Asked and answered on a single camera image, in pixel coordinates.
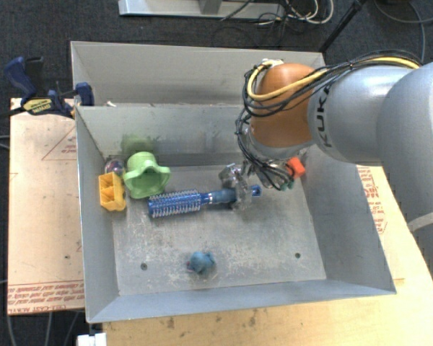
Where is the green flower-shaped cup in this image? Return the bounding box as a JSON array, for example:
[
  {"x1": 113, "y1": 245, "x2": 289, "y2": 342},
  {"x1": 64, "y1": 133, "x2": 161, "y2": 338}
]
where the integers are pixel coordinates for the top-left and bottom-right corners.
[{"x1": 123, "y1": 151, "x2": 172, "y2": 200}]

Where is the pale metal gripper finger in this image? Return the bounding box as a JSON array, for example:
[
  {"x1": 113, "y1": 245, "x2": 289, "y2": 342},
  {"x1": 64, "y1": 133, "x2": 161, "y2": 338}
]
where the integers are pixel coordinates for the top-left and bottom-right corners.
[
  {"x1": 232, "y1": 185, "x2": 254, "y2": 211},
  {"x1": 219, "y1": 162, "x2": 247, "y2": 189}
]

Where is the grey metal bin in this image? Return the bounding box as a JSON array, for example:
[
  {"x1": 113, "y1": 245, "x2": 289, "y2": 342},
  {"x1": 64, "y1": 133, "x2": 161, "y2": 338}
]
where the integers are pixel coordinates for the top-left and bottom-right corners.
[{"x1": 70, "y1": 40, "x2": 398, "y2": 324}]

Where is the yellow plastic box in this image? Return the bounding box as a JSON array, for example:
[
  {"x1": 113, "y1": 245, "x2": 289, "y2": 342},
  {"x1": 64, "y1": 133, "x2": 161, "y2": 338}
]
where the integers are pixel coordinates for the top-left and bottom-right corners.
[{"x1": 98, "y1": 172, "x2": 127, "y2": 213}]

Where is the blue toy animal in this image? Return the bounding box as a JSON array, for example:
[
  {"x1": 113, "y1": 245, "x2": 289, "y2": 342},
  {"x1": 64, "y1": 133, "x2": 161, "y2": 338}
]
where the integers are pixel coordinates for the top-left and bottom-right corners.
[{"x1": 185, "y1": 251, "x2": 217, "y2": 277}]

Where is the brown cardboard board red print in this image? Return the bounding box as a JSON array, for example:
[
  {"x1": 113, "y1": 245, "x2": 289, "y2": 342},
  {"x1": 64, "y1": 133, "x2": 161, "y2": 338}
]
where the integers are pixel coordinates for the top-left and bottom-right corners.
[{"x1": 6, "y1": 97, "x2": 406, "y2": 316}]

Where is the orange-red small block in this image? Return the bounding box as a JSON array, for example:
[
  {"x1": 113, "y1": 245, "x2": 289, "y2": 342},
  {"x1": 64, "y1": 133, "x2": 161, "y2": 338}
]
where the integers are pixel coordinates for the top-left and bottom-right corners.
[{"x1": 286, "y1": 156, "x2": 307, "y2": 179}]

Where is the blue round hairbrush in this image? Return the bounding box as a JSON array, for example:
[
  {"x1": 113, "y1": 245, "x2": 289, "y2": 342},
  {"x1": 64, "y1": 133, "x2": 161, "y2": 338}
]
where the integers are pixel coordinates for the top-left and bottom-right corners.
[{"x1": 147, "y1": 185, "x2": 263, "y2": 219}]

